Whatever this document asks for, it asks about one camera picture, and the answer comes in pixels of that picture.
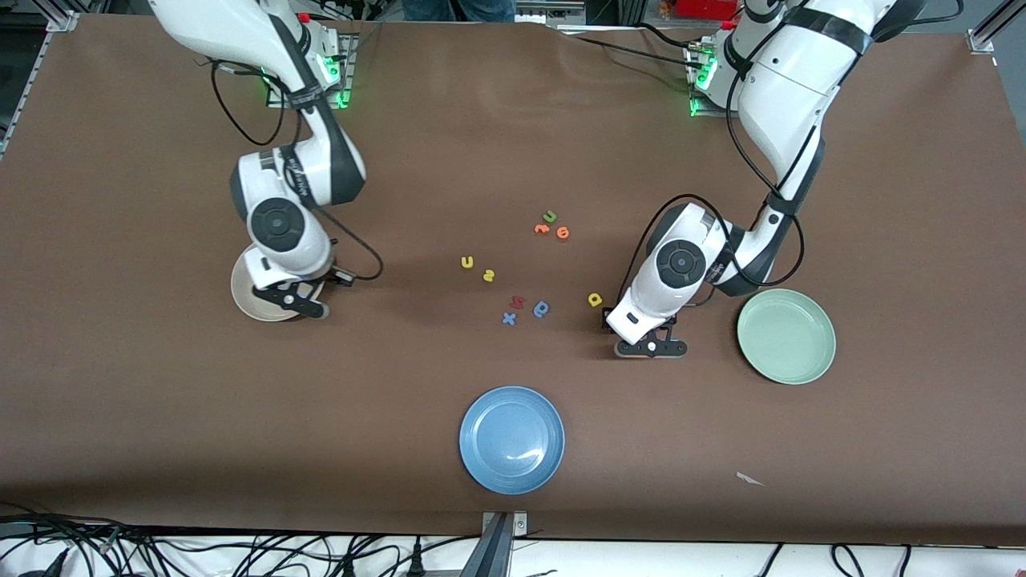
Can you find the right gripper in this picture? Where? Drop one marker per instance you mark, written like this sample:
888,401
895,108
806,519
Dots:
340,279

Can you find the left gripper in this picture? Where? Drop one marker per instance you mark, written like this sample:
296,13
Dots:
608,320

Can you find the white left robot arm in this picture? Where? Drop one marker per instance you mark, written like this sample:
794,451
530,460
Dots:
793,88

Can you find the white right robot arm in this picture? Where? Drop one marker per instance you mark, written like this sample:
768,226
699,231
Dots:
232,32

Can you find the beige round plate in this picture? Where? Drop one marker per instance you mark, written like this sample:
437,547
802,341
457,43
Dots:
247,298

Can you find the blue letter a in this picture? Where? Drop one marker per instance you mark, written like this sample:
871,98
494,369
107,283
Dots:
545,309

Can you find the blue round plate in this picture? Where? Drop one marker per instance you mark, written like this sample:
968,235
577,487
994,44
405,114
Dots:
511,440

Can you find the pale green round plate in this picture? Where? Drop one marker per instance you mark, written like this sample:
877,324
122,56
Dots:
786,336

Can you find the white paper scrap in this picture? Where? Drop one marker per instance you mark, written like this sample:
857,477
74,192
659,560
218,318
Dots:
749,478

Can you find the person legs in jeans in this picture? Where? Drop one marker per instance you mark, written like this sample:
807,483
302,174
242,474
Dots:
457,10

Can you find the grey background equipment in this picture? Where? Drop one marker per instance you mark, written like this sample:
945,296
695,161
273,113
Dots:
561,13

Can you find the red box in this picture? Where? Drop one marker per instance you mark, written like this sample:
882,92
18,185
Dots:
705,8

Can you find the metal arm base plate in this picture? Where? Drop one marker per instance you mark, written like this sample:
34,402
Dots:
701,113
346,80

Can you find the silver bracket plate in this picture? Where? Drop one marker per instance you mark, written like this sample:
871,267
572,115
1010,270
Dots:
521,525

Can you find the dark metal post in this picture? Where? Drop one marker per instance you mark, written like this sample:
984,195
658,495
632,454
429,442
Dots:
490,554

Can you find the aluminium frame profile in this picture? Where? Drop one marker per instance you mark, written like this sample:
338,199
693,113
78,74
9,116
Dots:
61,21
987,34

